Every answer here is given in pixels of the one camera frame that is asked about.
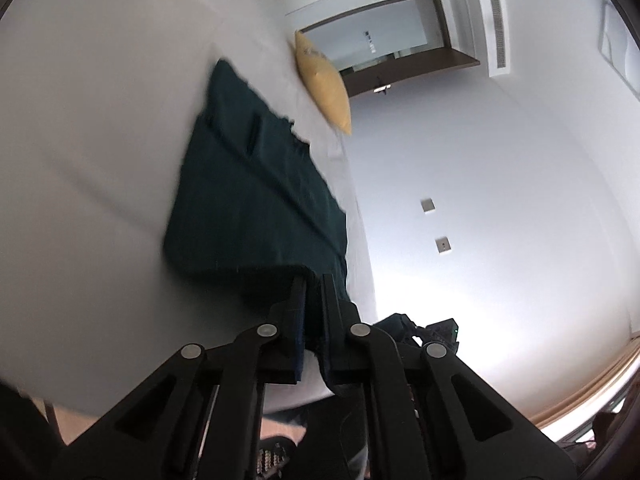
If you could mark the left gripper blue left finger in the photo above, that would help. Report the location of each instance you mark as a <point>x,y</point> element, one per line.
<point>294,329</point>

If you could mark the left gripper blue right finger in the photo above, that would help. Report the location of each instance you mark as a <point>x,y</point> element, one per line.
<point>334,360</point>

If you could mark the dark green cloth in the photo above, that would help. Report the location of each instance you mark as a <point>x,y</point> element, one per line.
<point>253,212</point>

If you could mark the black mesh office chair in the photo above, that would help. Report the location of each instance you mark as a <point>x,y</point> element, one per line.
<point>272,456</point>

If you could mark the yellow pillow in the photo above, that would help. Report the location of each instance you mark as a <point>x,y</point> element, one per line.
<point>323,82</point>

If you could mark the white bed sheet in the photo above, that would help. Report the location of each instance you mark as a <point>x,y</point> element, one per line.
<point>98,101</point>

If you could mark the lower wall switch plate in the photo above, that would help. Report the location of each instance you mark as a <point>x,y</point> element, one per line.
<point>443,244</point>

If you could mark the wall switch plate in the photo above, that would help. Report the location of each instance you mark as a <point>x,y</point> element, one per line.
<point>427,205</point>
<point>443,244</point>

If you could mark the upper wall switch plate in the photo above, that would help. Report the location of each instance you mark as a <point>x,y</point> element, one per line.
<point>427,205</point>

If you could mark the dark wood door frame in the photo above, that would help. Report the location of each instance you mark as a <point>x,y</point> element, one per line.
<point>381,44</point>

